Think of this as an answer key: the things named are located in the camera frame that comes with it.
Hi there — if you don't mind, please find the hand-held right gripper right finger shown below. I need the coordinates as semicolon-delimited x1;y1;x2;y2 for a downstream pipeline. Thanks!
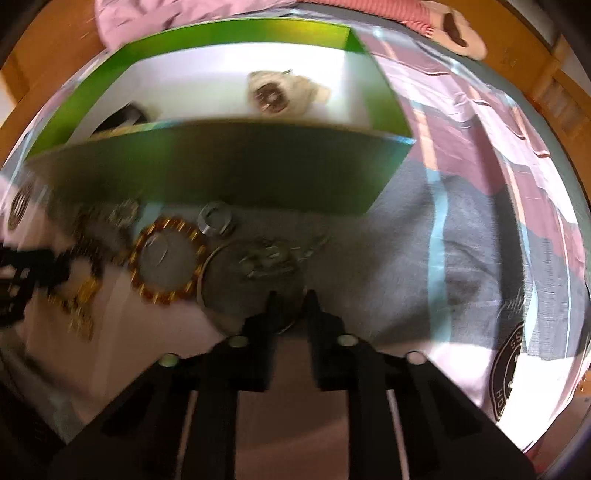
305;290;536;480

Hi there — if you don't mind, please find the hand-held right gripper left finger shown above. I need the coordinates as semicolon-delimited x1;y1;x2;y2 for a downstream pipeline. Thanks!
51;290;282;480

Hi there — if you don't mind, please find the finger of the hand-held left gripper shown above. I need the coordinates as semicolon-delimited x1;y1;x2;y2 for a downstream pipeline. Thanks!
0;246;71;283
0;274;40;329

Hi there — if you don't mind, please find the silver chain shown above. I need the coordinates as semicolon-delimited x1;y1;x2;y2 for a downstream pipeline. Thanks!
238;235;331;278

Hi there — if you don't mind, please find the dark brown bead bracelet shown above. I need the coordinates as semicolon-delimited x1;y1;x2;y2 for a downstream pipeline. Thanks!
69;217;134;282

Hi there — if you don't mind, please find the thin silver bangle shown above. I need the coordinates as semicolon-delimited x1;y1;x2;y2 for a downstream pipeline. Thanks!
198;240;308;335

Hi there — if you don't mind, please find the chunky silver ring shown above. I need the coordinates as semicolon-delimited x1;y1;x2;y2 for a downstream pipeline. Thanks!
198;202;237;237

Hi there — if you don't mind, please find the green cardboard box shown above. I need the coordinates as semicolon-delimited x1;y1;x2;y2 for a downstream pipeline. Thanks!
23;21;416;217

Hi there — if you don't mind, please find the printed bedsheet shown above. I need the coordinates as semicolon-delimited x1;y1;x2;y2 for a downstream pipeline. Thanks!
0;18;591;462

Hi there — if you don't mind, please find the white wrist watch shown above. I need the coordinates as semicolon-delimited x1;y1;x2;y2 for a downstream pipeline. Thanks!
245;69;333;114

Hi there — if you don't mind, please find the pink quilt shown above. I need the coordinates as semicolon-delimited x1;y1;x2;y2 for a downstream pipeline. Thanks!
95;0;296;47

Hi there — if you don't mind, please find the cream plush foot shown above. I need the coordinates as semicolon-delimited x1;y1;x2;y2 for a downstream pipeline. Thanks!
427;0;488;58

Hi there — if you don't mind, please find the gold chain jewelry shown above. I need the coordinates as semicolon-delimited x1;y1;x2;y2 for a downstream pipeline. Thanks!
48;277;102;342

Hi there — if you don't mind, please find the amber bead bracelet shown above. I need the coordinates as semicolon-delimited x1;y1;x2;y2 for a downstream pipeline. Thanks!
127;217;208;305

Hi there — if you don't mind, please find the black bead bracelet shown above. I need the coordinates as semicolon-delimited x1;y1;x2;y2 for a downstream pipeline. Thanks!
92;104;148;137

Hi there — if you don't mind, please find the wooden bed frame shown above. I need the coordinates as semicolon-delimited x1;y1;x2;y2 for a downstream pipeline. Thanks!
480;0;591;158

